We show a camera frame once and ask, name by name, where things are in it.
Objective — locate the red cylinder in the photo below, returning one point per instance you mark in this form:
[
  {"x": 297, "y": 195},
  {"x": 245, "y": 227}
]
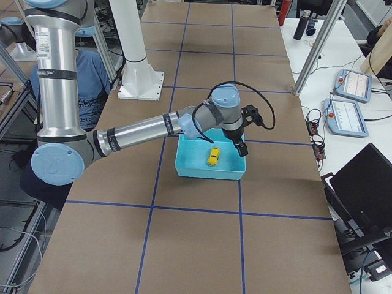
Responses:
[{"x": 284, "y": 10}]

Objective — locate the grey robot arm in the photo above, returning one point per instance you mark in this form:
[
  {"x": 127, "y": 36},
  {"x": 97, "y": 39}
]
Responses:
[{"x": 64, "y": 149}]

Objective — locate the seated person in blue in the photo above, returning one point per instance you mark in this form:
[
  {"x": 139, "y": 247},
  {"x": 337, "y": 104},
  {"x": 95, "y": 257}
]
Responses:
[{"x": 93, "y": 90}]

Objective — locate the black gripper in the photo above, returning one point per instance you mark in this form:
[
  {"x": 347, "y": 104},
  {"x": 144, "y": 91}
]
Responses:
[{"x": 233, "y": 135}]

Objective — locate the black water bottle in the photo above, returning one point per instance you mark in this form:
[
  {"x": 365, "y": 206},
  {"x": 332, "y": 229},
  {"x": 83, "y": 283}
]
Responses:
[{"x": 303, "y": 21}]

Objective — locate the far teach pendant tablet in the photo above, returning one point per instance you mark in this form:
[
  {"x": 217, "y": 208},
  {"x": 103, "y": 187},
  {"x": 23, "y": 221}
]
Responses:
[{"x": 353, "y": 85}]

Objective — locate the person in black top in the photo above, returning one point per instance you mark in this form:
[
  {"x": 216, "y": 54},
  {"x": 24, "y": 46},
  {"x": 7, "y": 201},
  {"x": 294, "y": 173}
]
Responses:
[{"x": 374, "y": 36}]

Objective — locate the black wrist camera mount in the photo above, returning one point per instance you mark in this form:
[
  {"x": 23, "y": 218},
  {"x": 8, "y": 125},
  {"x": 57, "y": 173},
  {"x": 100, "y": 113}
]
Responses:
[{"x": 250, "y": 114}]

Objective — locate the black laptop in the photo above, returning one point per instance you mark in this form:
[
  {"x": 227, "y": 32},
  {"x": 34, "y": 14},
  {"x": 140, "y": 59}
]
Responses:
[{"x": 361, "y": 192}]

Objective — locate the yellow beetle toy car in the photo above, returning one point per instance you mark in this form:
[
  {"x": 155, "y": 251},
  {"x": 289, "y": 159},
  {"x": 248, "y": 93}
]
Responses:
[{"x": 213, "y": 157}]

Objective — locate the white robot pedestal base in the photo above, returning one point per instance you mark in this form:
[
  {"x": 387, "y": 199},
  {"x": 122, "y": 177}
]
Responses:
[{"x": 139, "y": 80}]

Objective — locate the near teach pendant tablet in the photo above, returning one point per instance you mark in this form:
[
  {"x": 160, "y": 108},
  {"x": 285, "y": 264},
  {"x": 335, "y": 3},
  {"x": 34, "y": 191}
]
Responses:
[{"x": 344, "y": 118}]

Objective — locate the light blue plastic bin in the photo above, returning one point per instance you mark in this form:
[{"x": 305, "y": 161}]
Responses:
[{"x": 192, "y": 158}]

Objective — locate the teach pendant tablet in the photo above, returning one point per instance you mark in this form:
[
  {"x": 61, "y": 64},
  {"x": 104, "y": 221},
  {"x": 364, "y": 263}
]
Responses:
[
  {"x": 353, "y": 85},
  {"x": 344, "y": 118}
]

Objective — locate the aluminium frame post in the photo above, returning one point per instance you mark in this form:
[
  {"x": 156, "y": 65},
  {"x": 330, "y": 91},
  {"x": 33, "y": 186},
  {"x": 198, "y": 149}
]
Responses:
[{"x": 322, "y": 36}]

